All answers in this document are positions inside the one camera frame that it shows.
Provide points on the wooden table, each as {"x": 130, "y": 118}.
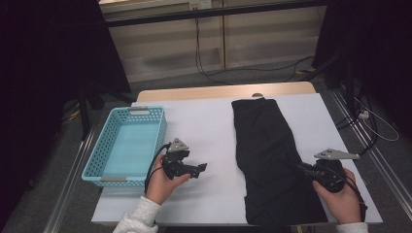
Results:
{"x": 194, "y": 92}

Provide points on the white wall socket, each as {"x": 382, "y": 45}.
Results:
{"x": 204, "y": 4}

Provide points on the grey round table grommet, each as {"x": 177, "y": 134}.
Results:
{"x": 257, "y": 94}

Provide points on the black metal stand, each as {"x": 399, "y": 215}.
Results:
{"x": 85, "y": 113}
{"x": 348, "y": 81}

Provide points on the black shorts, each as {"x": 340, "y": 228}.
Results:
{"x": 268, "y": 155}

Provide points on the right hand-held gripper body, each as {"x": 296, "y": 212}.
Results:
{"x": 330, "y": 174}

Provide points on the light blue perforated plastic basket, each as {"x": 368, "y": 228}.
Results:
{"x": 129, "y": 145}

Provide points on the person's right hand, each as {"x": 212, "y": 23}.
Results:
{"x": 343, "y": 204}

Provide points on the black curtain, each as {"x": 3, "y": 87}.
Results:
{"x": 39, "y": 64}
{"x": 382, "y": 48}

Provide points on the yellow floor tape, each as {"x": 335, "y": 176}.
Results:
{"x": 75, "y": 114}
{"x": 306, "y": 70}

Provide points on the aluminium floor rail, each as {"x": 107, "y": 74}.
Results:
{"x": 382, "y": 161}
{"x": 69, "y": 184}

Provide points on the person's left hand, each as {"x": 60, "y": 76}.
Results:
{"x": 160, "y": 186}

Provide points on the beige wooden cabinet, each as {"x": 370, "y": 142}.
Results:
{"x": 259, "y": 39}

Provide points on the white plug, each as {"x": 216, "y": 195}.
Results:
{"x": 363, "y": 114}

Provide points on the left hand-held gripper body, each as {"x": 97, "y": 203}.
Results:
{"x": 175, "y": 163}

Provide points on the black horizontal bar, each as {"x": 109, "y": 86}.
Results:
{"x": 207, "y": 13}

